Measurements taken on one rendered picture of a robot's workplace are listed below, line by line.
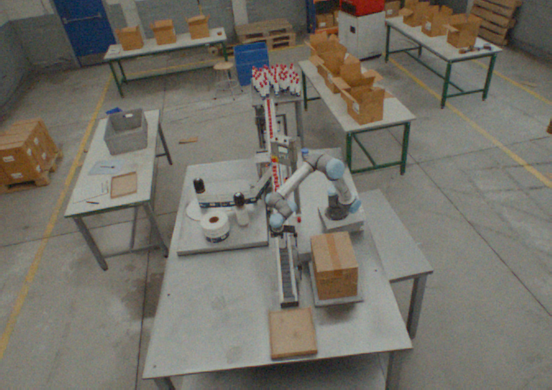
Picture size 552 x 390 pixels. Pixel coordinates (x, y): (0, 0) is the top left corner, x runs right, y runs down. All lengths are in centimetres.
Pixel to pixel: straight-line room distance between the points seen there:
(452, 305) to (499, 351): 47
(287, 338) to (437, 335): 147
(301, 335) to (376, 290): 57
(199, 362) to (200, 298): 44
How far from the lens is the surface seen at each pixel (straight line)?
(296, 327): 247
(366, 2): 796
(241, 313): 258
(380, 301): 259
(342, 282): 245
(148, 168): 415
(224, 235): 292
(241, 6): 1006
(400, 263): 280
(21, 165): 609
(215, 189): 346
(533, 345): 370
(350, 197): 272
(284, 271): 267
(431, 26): 696
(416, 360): 337
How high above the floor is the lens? 291
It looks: 37 degrees down
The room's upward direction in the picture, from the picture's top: 7 degrees counter-clockwise
